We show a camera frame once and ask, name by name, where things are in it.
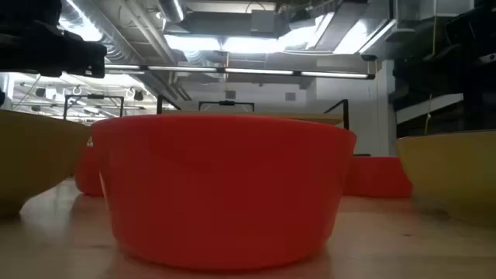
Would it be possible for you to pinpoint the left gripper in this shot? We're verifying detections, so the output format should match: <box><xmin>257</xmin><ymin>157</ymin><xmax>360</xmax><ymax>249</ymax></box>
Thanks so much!
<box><xmin>0</xmin><ymin>19</ymin><xmax>108</xmax><ymax>79</ymax></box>

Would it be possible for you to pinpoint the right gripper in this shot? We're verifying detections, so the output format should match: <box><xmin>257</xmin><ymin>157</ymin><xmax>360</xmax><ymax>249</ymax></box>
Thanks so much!
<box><xmin>392</xmin><ymin>22</ymin><xmax>496</xmax><ymax>102</ymax></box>

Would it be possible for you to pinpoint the yellow pear-print ceramic bowl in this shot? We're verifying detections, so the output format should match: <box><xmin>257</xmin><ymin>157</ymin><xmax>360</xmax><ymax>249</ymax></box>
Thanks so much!
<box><xmin>394</xmin><ymin>130</ymin><xmax>496</xmax><ymax>229</ymax></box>
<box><xmin>0</xmin><ymin>109</ymin><xmax>92</xmax><ymax>218</ymax></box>

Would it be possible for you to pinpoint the red plastic mini bowl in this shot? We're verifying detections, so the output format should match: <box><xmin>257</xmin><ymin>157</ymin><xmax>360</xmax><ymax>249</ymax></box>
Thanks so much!
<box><xmin>74</xmin><ymin>145</ymin><xmax>105</xmax><ymax>198</ymax></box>
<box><xmin>91</xmin><ymin>114</ymin><xmax>357</xmax><ymax>272</ymax></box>
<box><xmin>343</xmin><ymin>156</ymin><xmax>414</xmax><ymax>198</ymax></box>

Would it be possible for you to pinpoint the wooden shelf with black legs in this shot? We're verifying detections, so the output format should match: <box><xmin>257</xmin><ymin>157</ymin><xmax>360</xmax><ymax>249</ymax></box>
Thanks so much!
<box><xmin>157</xmin><ymin>95</ymin><xmax>350</xmax><ymax>131</ymax></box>

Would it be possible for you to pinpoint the long ceiling light bar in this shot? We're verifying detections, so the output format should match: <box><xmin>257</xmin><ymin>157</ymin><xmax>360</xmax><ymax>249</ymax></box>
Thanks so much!
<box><xmin>103</xmin><ymin>64</ymin><xmax>377</xmax><ymax>81</ymax></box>

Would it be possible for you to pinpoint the black metal background frame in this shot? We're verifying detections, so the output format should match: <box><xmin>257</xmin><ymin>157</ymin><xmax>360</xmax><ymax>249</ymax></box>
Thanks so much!
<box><xmin>63</xmin><ymin>94</ymin><xmax>126</xmax><ymax>119</ymax></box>

